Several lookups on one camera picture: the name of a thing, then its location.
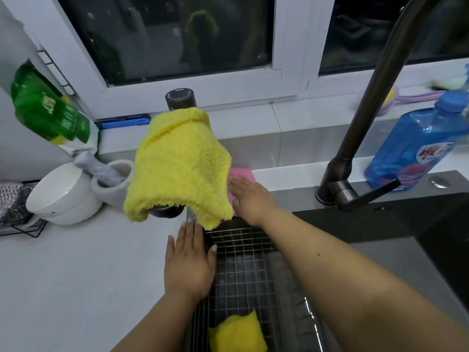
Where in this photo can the yellow fluffy cloth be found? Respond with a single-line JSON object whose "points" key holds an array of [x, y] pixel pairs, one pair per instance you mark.
{"points": [[179, 168]]}

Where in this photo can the dark kitchen sink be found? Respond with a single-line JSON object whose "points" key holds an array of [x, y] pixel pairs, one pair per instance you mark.
{"points": [[403, 230]]}

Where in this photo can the white window frame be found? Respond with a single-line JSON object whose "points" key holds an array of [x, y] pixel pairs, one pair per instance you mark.
{"points": [[293, 51]]}

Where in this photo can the green refill pouch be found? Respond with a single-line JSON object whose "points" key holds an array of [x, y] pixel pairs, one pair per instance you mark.
{"points": [[47, 109]]}

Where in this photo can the person's right hand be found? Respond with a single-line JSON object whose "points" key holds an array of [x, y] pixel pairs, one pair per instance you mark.
{"points": [[252, 203]]}

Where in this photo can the person's right forearm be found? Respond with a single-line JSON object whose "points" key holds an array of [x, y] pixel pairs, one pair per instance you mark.
{"points": [[348, 282]]}

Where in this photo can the person's left thumb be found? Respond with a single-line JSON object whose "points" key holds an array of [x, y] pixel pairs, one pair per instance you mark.
{"points": [[212, 258]]}

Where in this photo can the grey rolled cloth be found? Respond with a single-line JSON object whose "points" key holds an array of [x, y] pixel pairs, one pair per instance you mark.
{"points": [[97, 168]]}

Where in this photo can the blue flat tool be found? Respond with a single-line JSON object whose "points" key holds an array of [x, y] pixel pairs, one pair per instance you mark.
{"points": [[124, 122]]}

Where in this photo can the person's left hand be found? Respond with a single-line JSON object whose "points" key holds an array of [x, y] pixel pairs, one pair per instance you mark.
{"points": [[188, 267]]}

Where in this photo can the round metal sink button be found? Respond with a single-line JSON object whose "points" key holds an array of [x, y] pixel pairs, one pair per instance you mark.
{"points": [[439, 182]]}

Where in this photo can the person's left little finger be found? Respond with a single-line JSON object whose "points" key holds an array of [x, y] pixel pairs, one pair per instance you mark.
{"points": [[170, 249]]}

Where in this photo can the grey knitted scrubber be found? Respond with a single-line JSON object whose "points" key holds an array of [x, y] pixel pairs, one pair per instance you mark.
{"points": [[13, 201]]}

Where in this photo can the white ceramic cup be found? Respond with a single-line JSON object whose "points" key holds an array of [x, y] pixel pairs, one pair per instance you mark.
{"points": [[113, 190]]}

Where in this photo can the person's left forearm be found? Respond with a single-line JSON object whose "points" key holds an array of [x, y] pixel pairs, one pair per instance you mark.
{"points": [[161, 326]]}

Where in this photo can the blue detergent bottle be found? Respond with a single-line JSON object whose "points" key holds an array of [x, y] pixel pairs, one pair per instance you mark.
{"points": [[414, 146]]}

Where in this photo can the person's right fingers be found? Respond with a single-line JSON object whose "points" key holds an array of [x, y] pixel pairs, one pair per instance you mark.
{"points": [[240, 185]]}

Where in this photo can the person's left middle finger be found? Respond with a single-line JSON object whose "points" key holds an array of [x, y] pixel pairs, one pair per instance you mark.
{"points": [[190, 236]]}

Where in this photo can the pale green cloth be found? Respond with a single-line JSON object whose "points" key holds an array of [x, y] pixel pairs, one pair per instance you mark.
{"points": [[449, 82]]}

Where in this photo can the yellow sponge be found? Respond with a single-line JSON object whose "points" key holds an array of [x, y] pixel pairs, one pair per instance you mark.
{"points": [[238, 333]]}

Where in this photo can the white round bowl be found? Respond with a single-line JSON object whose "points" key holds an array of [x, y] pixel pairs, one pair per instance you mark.
{"points": [[60, 196]]}

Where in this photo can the pink sponge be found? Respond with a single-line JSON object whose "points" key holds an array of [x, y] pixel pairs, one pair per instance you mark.
{"points": [[241, 174]]}

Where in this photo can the black kitchen faucet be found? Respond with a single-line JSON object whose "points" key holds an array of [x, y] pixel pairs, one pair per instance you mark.
{"points": [[370, 102]]}

